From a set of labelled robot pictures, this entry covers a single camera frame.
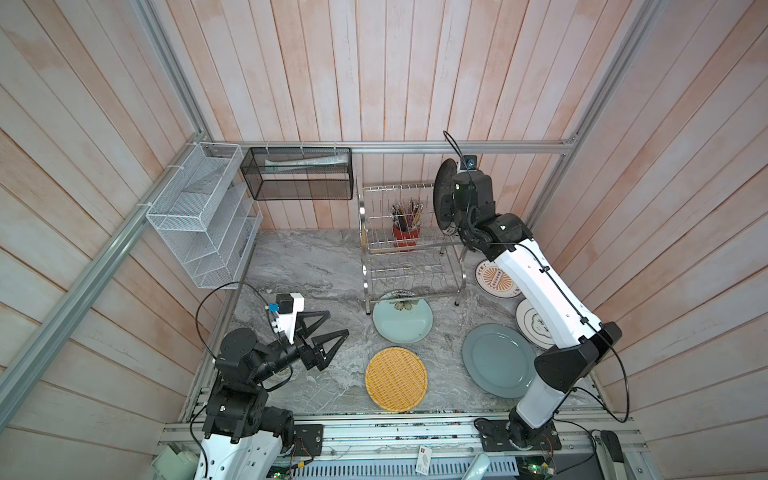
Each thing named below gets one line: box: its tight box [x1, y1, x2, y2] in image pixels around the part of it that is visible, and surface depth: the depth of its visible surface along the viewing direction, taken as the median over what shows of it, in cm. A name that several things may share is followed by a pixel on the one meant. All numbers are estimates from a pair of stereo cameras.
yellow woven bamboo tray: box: [365, 347, 428, 413], surface depth 84 cm
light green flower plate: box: [372, 289, 434, 344], surface depth 97 cm
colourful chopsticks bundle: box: [390, 200, 424, 231], surface depth 109 cm
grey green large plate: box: [462, 323, 536, 399], surface depth 89 cm
